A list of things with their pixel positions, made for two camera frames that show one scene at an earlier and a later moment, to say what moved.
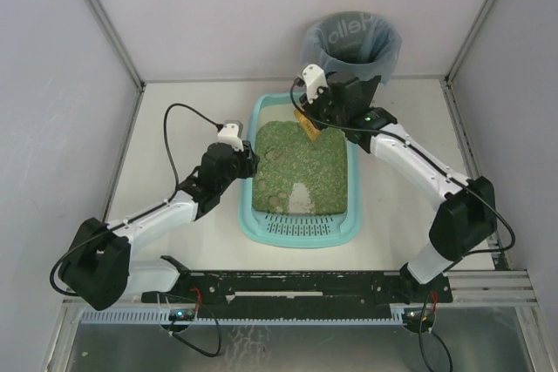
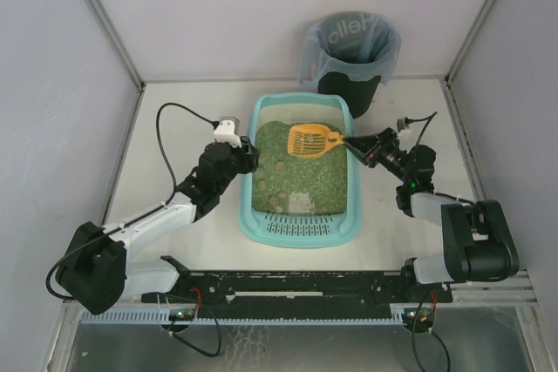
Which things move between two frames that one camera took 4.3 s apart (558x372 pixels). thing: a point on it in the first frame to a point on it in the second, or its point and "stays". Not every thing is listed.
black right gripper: [321, 112] to [379, 150]
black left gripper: [249, 162] stays
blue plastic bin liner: [354, 42] stays
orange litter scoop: [307, 124] to [309, 140]
